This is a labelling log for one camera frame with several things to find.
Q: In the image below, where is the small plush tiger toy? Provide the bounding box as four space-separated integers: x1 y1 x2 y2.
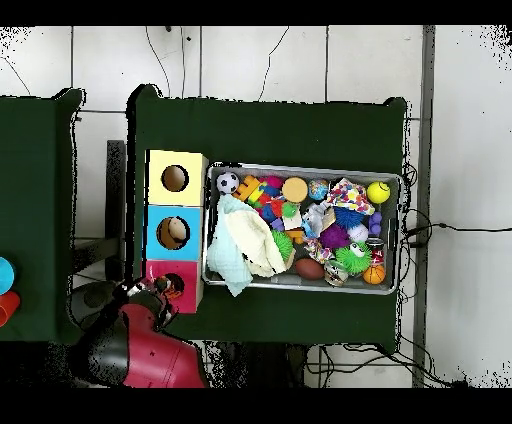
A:
157 274 186 301

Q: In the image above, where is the mint green cloth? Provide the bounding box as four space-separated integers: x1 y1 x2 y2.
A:
206 194 254 298

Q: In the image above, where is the cream muslin cloth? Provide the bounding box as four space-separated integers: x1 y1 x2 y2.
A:
223 209 288 278

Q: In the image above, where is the green puffer toy with eyes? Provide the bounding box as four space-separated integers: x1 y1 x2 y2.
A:
270 228 295 263
334 240 373 276

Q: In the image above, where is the brown ball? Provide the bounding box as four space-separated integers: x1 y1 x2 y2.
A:
293 257 325 281

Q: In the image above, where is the clear plastic bottle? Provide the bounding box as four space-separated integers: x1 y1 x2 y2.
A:
301 201 336 240

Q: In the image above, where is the white polka dot cloth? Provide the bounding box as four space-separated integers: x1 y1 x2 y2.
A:
325 177 376 216

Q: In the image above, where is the wooden box with three holes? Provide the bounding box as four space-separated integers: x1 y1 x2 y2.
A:
139 149 210 315

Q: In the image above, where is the shallow metal mesh bin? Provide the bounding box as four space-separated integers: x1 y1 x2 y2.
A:
201 161 403 296

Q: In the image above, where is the grey plastic base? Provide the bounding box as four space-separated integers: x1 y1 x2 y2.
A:
70 279 117 325

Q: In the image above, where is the black upright panel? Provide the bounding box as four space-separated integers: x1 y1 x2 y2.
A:
105 139 127 281

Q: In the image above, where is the small soccer ball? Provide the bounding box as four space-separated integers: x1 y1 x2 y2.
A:
215 171 241 196

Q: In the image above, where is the dark green table cloth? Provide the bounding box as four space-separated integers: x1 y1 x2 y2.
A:
0 87 93 347
124 83 409 348

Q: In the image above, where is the orange foam disc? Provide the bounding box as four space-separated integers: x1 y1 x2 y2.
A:
281 176 309 204

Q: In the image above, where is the small orange basketball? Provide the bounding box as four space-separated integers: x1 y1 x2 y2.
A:
362 264 387 286

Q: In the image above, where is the yellow smiley ball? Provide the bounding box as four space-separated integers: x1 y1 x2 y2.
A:
366 180 392 206

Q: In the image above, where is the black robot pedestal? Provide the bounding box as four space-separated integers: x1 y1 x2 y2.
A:
207 341 309 388

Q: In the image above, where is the black cable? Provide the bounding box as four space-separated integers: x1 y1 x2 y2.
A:
403 221 512 247

